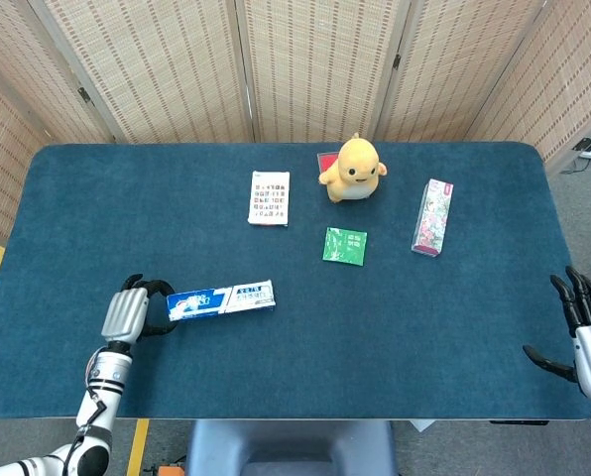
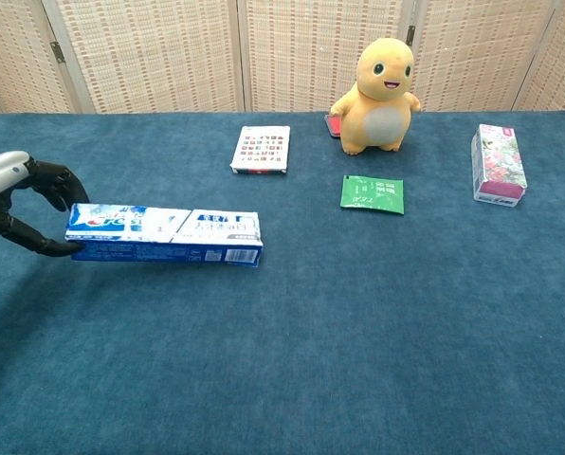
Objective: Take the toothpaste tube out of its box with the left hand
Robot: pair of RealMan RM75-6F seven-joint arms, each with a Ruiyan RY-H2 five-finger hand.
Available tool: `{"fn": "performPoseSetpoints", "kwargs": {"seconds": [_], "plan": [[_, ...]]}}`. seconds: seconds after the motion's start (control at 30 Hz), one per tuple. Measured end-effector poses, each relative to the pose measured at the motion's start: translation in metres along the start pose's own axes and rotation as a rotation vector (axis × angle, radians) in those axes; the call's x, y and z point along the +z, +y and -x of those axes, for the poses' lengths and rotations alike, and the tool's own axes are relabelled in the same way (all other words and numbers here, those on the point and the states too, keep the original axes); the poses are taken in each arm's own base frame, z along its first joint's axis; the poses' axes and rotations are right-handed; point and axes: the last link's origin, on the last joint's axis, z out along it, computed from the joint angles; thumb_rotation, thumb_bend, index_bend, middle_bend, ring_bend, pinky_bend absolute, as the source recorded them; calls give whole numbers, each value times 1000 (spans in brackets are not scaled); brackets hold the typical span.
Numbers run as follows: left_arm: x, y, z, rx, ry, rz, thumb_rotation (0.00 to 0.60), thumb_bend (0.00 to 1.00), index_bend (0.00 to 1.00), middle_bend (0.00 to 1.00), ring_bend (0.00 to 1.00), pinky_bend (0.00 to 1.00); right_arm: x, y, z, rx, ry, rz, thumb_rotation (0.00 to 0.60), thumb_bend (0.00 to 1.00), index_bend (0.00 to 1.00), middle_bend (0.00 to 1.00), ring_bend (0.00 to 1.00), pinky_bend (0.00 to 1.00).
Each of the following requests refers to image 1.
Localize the yellow plush dinosaur toy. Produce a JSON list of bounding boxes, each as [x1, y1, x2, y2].
[[317, 132, 389, 203]]

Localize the pink floral carton box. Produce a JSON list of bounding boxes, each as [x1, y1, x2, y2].
[[411, 178, 455, 258]]

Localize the blue felt table cloth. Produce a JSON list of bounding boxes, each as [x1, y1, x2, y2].
[[0, 141, 591, 421]]

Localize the white box with red pattern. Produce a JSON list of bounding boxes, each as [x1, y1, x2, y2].
[[247, 170, 292, 228]]

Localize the blue and white toothpaste box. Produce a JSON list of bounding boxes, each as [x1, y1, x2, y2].
[[166, 279, 278, 322]]

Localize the green sachet packet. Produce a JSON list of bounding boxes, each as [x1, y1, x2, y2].
[[321, 226, 369, 268]]

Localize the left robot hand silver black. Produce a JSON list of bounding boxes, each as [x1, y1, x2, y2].
[[100, 274, 177, 344]]

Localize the woven folding screen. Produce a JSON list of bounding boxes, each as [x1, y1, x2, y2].
[[0, 0, 591, 244]]

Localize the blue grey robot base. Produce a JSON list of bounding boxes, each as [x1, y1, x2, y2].
[[185, 419, 399, 476]]

